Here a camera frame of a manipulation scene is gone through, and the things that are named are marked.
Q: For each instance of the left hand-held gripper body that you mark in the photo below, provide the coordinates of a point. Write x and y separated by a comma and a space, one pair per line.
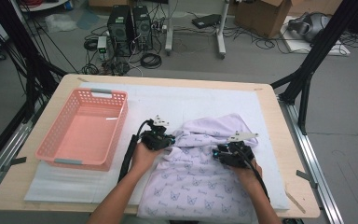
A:
155, 138

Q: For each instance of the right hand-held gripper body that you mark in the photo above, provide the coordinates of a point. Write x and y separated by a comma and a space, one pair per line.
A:
236, 154

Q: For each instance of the lilac printed towel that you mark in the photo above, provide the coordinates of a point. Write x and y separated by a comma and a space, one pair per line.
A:
195, 186

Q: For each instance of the pink perforated plastic basket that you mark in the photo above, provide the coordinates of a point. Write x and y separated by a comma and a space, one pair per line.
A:
84, 137

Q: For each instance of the person's left hand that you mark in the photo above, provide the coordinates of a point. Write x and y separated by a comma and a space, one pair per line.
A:
144, 158

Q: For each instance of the person's right hand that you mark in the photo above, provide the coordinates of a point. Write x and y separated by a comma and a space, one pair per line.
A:
250, 175

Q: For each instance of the white grid mat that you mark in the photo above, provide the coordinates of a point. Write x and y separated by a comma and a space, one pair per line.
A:
174, 99

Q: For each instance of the tan tape strip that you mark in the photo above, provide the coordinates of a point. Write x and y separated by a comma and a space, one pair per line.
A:
296, 200

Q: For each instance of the white power adapter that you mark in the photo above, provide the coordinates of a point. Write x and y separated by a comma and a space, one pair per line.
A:
102, 46

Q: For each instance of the narrow black computer tower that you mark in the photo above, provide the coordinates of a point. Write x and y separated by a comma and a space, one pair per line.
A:
143, 28

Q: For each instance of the wide black computer tower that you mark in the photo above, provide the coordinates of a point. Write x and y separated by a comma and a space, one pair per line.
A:
119, 31

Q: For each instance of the white metal stand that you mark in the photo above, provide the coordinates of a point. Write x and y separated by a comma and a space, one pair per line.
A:
220, 34

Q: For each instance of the black flat box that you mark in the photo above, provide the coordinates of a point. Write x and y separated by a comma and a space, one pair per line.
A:
206, 21

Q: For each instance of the white flat panel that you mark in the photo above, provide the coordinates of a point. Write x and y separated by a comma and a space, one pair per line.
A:
298, 45

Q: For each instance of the teal plastic sheet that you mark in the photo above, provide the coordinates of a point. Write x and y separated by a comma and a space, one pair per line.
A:
88, 19

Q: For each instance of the open cardboard box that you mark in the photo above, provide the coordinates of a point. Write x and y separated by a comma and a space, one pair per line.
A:
261, 18

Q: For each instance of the clear plastic bag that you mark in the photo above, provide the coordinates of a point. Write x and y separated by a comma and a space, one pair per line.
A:
60, 23

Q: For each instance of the grey rounded appliance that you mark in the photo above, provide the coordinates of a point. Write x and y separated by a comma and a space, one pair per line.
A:
313, 26

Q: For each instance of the white round table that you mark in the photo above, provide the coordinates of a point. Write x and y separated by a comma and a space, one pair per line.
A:
48, 5

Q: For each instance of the grey metal bracket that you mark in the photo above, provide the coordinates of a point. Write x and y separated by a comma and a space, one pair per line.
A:
17, 161
306, 178

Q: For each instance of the aluminium rail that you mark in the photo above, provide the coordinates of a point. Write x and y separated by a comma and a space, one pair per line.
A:
317, 168
0, 168

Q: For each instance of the black metal frame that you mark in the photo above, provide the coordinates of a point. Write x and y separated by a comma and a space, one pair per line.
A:
313, 59
28, 62

